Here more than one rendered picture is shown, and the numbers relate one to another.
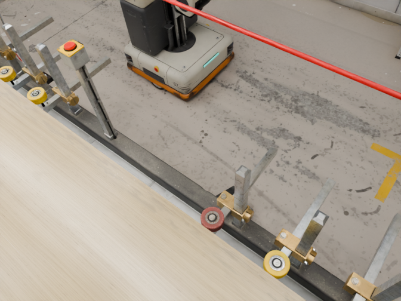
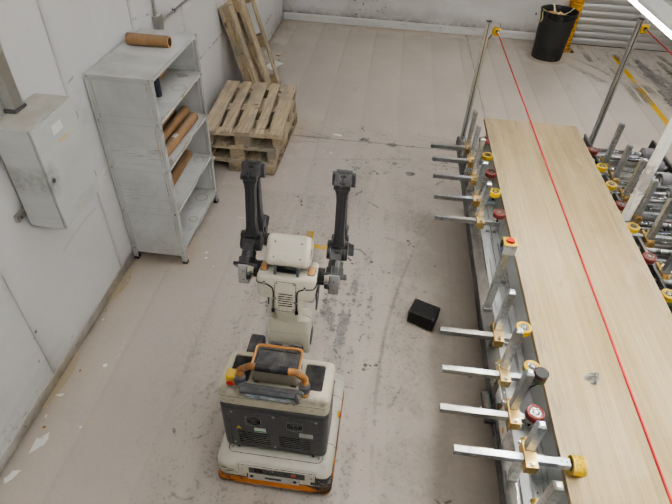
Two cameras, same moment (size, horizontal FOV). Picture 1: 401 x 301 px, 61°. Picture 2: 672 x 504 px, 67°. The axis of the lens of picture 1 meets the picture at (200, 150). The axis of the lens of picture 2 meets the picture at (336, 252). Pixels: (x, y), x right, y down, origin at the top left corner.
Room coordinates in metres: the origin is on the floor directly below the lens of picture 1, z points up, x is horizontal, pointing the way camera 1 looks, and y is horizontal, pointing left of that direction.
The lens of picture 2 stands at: (3.04, 1.45, 2.90)
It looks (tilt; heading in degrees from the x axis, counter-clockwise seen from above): 41 degrees down; 231
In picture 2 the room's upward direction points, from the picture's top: 3 degrees clockwise
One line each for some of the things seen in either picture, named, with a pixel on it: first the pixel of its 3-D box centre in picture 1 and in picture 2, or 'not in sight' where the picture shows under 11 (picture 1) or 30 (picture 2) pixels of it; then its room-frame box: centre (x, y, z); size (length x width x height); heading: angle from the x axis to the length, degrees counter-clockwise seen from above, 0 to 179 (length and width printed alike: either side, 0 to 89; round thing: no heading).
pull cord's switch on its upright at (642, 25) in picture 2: not in sight; (615, 91); (-1.20, -0.30, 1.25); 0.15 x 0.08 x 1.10; 46
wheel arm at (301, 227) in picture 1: (303, 225); (464, 199); (0.43, -0.33, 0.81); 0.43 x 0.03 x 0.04; 136
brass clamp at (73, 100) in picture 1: (65, 95); (497, 334); (1.22, 0.62, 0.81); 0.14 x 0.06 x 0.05; 46
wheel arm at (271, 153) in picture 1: (244, 188); (466, 220); (0.60, -0.15, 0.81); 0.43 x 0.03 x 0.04; 136
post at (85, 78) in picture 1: (96, 103); (496, 281); (1.02, 0.41, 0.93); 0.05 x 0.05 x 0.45; 46
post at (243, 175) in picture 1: (240, 204); (480, 211); (0.51, -0.12, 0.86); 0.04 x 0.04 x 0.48; 46
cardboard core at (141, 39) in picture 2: not in sight; (148, 40); (1.83, -2.23, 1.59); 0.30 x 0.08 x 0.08; 136
